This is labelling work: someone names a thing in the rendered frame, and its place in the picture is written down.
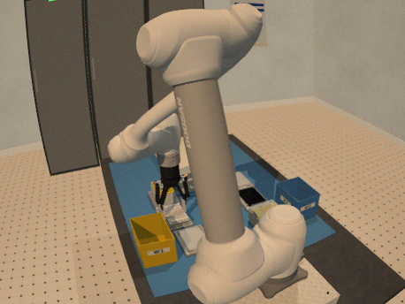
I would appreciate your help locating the black multi-well plate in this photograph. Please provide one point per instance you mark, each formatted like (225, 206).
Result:
(250, 192)

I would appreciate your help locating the blue flat mat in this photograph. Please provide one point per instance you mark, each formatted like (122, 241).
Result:
(133, 181)

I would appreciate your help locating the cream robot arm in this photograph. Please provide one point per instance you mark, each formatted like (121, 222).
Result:
(187, 48)

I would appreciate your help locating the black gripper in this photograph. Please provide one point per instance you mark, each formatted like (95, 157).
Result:
(169, 177)

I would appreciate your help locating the yellow open-top bin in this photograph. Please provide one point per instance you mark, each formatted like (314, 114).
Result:
(157, 243)

